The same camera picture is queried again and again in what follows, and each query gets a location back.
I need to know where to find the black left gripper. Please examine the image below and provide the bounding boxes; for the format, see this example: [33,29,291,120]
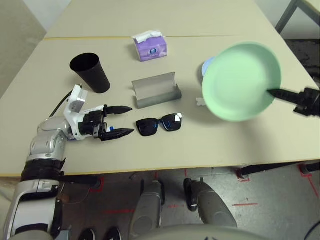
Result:
[79,104,136,143]

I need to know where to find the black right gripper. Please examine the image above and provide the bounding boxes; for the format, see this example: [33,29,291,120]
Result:
[268,86,320,118]

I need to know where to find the black sunglasses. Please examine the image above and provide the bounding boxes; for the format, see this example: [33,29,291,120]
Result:
[135,112,183,138]

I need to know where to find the grey glasses case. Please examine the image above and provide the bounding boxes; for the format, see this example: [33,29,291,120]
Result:
[131,71,183,110]

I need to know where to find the green plate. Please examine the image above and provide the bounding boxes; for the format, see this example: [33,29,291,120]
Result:
[201,41,283,123]

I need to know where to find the black plastic cup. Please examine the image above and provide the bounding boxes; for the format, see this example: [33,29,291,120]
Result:
[69,52,111,95]

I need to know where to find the black table foot bar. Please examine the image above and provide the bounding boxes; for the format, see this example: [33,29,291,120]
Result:
[239,161,320,177]
[58,174,105,188]

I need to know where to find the purple tissue pack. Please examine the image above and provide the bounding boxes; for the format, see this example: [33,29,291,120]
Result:
[131,29,168,63]

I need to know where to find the grey robot left leg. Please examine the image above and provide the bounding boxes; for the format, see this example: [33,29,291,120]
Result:
[131,180,166,240]

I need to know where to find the grey robot leg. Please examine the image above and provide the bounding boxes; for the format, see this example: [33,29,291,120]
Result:
[183,177,238,228]
[131,180,166,240]

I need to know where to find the black sneaker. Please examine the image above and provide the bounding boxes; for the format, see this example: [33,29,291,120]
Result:
[78,226,97,240]
[103,226,123,240]

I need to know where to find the grey box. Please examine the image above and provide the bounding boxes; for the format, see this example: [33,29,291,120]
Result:
[58,229,72,240]

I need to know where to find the grey robot right leg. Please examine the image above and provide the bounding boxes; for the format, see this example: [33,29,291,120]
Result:
[183,177,238,228]

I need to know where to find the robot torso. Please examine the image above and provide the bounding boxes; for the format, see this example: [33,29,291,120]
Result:
[129,223,278,240]

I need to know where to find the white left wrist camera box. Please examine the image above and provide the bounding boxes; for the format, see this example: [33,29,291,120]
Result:
[62,84,90,141]

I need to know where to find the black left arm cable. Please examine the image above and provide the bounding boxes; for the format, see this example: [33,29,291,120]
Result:
[48,91,73,118]

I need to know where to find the beige table black frame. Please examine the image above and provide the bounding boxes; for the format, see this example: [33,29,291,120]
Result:
[274,0,320,35]

